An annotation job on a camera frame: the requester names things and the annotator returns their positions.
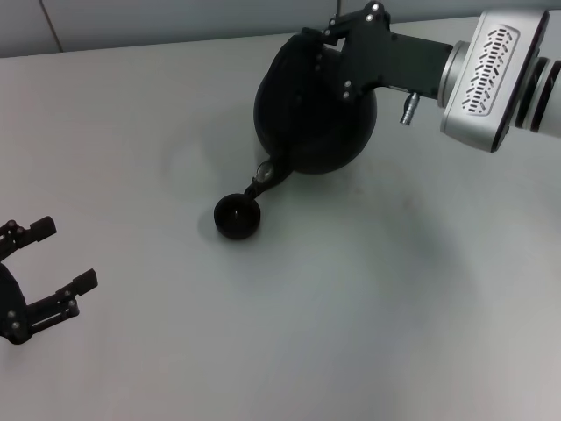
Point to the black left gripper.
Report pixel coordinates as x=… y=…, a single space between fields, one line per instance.
x=11 y=302

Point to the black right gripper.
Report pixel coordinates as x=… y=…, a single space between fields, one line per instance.
x=394 y=57

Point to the small black teacup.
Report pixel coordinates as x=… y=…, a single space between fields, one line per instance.
x=236 y=228

